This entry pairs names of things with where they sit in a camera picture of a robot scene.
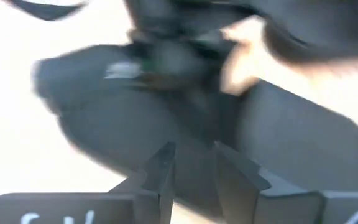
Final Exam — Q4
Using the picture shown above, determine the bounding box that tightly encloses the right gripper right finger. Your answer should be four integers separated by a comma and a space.
214, 141, 323, 224

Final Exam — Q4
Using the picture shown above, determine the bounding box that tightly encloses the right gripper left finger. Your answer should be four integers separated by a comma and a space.
109, 141, 177, 224

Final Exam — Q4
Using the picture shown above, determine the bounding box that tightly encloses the black slide sandal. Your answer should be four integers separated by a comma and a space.
32, 43, 358, 224

